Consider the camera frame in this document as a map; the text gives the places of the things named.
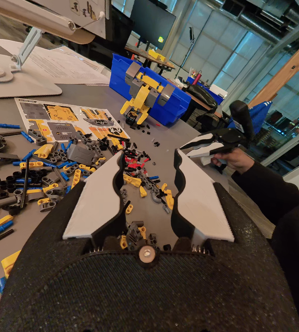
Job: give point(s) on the blue storage bin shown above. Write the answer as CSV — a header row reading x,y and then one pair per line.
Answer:
x,y
220,94
118,77

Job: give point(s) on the black bag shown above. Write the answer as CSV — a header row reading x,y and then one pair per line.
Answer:
x,y
201,96

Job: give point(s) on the sticker sheet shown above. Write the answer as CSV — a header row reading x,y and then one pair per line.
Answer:
x,y
61,114

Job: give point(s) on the printed paper sheets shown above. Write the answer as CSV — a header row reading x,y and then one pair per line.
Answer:
x,y
61,64

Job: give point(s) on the wooden background desk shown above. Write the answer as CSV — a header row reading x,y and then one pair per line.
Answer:
x,y
157,61

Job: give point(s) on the person's right forearm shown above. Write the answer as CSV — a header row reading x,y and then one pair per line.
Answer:
x,y
268,186

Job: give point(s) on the person's right hand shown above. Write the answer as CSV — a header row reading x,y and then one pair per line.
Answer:
x,y
237,160

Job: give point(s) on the pile of toy building pieces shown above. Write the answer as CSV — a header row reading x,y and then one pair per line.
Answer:
x,y
79,153

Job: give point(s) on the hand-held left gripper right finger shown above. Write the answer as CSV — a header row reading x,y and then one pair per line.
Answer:
x,y
204,205

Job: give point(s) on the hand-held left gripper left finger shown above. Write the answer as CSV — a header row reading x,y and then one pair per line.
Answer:
x,y
95,205

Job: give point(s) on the blue jacket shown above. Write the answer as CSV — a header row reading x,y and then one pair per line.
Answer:
x,y
261,116

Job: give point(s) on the red bottle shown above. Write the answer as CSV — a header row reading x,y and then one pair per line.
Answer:
x,y
196,79

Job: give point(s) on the black monitor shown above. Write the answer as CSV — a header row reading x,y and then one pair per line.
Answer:
x,y
152,23

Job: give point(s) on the yellow toy vehicle model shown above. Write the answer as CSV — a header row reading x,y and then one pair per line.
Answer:
x,y
141,96

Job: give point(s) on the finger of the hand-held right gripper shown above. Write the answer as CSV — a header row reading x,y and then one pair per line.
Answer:
x,y
204,151
198,140

